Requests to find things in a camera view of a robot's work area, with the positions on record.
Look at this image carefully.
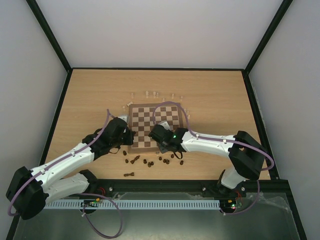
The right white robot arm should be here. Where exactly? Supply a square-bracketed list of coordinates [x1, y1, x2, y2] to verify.
[148, 122, 265, 196]

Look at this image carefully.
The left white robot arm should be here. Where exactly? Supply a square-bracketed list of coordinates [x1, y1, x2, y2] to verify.
[6, 115, 135, 220]

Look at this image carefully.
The wooden chess board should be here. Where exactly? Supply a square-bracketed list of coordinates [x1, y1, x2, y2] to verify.
[127, 102, 187, 154]

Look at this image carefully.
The lying dark queen piece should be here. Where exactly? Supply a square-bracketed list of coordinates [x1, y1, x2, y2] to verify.
[130, 155, 140, 164]

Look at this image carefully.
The lying dark king piece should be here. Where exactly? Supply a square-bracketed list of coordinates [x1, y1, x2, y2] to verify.
[123, 172, 135, 177]

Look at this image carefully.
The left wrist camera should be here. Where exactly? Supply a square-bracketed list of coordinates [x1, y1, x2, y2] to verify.
[118, 114, 129, 124]

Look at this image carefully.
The black metal frame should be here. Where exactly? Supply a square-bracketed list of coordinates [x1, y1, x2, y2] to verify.
[0, 0, 320, 240]

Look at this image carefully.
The white slotted cable duct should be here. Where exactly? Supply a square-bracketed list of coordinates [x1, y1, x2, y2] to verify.
[45, 199, 221, 210]

